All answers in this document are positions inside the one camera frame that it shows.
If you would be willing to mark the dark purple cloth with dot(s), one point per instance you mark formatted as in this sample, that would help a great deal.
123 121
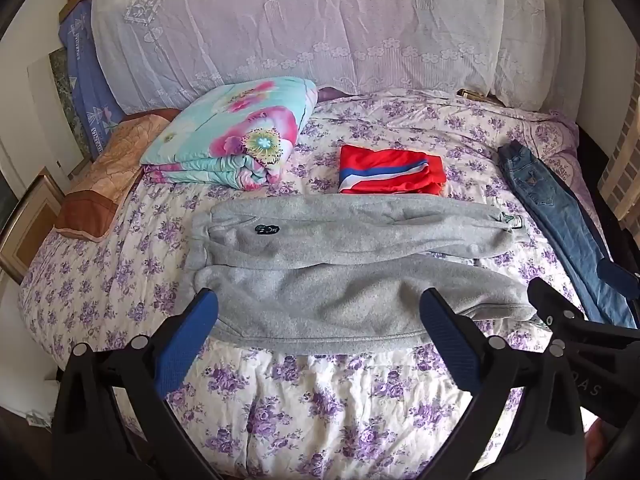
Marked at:
330 94

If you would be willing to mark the blue patterned cushion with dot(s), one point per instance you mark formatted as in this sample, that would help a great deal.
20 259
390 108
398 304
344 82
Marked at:
85 75

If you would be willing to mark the orange brown pillow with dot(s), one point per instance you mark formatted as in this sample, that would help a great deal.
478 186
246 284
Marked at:
110 175

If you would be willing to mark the white lace cover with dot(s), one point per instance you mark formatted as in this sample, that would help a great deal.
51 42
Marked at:
300 20

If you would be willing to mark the blue jeans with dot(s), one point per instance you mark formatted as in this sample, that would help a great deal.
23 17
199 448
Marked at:
565 210

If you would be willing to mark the purple floral bedsheet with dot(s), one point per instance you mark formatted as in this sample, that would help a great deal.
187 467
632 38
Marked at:
320 410

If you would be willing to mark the red striped folded shorts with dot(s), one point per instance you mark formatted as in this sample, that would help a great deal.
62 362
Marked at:
380 160

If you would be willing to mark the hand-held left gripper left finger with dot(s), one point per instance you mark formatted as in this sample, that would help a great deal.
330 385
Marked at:
187 340

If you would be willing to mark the grey fleece pants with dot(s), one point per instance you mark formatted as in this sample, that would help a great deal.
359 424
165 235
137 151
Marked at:
350 280

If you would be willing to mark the teal pink floral folded quilt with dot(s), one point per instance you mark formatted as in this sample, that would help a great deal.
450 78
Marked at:
225 125

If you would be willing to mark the green patterned board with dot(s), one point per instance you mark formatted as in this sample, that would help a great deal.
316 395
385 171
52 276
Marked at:
62 95

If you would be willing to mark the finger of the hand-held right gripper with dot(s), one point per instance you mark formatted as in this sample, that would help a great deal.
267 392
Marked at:
622 277
552 305

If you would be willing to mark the wooden picture frame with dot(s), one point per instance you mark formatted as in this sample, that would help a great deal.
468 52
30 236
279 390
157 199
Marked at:
30 230

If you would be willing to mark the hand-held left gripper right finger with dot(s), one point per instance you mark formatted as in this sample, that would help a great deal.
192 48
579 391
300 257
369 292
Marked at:
450 345

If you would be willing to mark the beige lattice basket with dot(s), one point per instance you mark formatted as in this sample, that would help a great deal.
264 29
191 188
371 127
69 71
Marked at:
622 170

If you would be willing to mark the brown wooden object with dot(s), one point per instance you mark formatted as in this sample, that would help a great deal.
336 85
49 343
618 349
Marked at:
475 95

